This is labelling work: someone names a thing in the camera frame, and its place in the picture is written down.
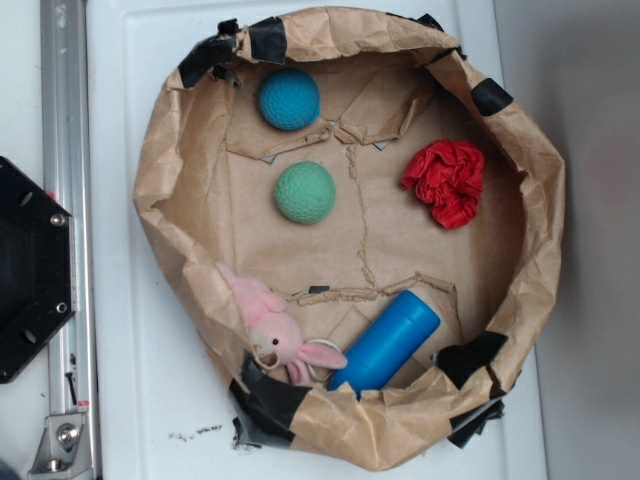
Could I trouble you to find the metal corner bracket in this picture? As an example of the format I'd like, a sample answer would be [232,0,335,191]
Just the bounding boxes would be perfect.
[27,413,94,479]

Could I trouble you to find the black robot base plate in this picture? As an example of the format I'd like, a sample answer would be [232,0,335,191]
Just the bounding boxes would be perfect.
[1,157,74,384]

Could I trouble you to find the pink plush bunny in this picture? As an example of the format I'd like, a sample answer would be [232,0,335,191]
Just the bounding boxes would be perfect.
[216,262,348,385]

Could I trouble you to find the green dimpled ball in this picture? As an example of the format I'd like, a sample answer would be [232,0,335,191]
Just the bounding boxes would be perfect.
[273,161,336,225]

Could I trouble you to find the blue dimpled ball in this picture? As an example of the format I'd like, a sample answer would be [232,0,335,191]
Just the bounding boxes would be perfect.
[258,69,320,131]

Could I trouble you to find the brown paper bag bin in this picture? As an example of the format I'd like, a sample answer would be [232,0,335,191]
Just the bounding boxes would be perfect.
[134,7,565,471]

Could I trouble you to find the aluminium extrusion rail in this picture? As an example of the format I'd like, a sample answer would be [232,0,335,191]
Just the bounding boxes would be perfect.
[40,1,102,479]

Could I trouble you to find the crumpled red paper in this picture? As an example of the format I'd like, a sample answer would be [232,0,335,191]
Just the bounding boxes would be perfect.
[400,139,485,229]

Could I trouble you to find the blue cylindrical bottle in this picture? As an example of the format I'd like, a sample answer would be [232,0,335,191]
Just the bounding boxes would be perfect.
[328,290,441,396]

